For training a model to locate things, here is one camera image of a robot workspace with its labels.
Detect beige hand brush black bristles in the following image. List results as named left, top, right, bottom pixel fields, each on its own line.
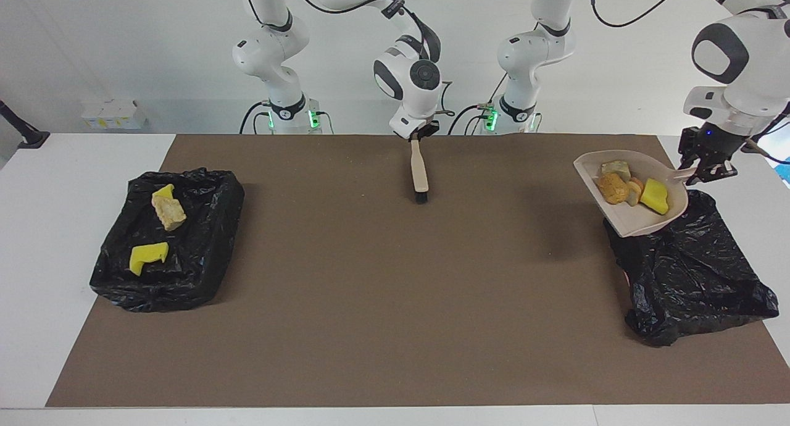
left=410, top=139, right=430, bottom=204

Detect plain yellow sponge piece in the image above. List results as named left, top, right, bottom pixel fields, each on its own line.
left=639, top=178, right=670, bottom=215

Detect brown bread roll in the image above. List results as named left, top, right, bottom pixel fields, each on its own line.
left=597, top=172, right=631, bottom=206

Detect beige plastic dustpan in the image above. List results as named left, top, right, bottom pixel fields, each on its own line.
left=573, top=149, right=698, bottom=238

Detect pale crusty bread chunk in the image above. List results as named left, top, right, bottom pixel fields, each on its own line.
left=152, top=194, right=188, bottom=232

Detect bin lined with black bag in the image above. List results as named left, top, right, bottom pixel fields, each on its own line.
left=603, top=189, right=780, bottom=348
left=89, top=166, right=246, bottom=313

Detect brown table mat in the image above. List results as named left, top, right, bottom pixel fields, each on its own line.
left=46, top=134, right=790, bottom=408

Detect small white labelled boxes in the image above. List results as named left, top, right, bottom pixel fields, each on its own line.
left=81, top=100, right=148, bottom=130

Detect black clamp stand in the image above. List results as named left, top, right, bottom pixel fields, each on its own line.
left=0, top=99, right=50, bottom=150

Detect black left base cable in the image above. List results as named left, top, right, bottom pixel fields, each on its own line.
left=449, top=77, right=502, bottom=135

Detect black base cable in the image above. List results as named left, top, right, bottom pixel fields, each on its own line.
left=239, top=102, right=272, bottom=135
left=449, top=77, right=502, bottom=135

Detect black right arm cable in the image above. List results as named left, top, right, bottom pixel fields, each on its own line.
left=244, top=0, right=455, bottom=117

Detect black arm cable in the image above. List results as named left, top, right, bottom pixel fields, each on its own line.
left=244, top=0, right=455, bottom=117
left=589, top=0, right=790, bottom=165

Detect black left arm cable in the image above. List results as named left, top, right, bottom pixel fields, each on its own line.
left=589, top=0, right=790, bottom=165

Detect black right base cable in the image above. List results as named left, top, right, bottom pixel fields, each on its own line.
left=239, top=102, right=272, bottom=135

